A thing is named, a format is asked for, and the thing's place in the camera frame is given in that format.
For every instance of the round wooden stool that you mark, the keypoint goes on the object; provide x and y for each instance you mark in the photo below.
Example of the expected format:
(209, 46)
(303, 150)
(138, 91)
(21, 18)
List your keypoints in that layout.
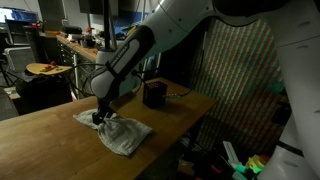
(36, 69)

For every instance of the red items on stool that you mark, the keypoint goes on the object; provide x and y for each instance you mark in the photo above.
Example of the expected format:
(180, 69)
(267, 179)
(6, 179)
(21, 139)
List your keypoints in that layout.
(49, 66)

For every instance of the aluminium strut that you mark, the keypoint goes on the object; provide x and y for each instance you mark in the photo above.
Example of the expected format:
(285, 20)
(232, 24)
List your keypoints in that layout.
(113, 33)

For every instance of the small brown cardboard box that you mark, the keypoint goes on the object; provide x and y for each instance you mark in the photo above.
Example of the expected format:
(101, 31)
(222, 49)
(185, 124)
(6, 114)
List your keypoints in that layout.
(185, 168)

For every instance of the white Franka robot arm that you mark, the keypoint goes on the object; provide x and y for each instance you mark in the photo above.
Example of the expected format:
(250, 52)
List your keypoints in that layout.
(200, 26)

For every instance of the monitor with blue screen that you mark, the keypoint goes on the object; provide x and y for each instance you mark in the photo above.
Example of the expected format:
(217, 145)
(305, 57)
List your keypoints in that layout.
(18, 15)

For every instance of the black vertical pole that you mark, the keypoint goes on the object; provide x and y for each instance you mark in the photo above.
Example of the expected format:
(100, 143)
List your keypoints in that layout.
(106, 20)

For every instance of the black mesh box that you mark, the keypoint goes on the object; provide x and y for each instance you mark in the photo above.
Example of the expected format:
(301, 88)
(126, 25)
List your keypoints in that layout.
(155, 94)

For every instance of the white plastic strip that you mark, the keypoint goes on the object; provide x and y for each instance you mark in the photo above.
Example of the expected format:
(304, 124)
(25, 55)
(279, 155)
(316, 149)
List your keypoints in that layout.
(230, 151)

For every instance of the blue panel with yellow tool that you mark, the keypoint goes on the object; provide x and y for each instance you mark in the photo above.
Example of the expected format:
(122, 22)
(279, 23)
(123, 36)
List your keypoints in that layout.
(121, 28)

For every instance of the green and yellow toy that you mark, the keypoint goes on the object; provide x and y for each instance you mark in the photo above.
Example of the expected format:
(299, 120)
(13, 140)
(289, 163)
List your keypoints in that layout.
(255, 165)

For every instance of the flat cardboard piece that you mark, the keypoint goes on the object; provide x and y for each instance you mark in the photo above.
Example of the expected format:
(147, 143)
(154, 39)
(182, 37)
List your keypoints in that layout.
(12, 93)

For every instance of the wooden workbench with drawers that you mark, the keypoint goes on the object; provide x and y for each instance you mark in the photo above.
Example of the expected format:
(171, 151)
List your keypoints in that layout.
(78, 56)

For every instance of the black case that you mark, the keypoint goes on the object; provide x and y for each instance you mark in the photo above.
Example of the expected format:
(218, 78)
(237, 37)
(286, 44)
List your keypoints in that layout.
(71, 30)

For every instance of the grey knitted towel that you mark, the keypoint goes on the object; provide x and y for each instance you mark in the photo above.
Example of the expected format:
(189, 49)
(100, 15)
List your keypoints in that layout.
(120, 133)

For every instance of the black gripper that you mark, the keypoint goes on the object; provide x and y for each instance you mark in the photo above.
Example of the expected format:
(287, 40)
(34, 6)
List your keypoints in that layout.
(106, 107)

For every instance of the black office chair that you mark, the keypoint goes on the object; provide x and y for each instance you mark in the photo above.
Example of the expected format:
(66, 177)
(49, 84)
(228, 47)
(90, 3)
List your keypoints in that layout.
(16, 31)

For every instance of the dark high-backed chair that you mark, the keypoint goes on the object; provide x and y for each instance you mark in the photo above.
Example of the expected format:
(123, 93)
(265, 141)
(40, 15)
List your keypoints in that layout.
(43, 46)

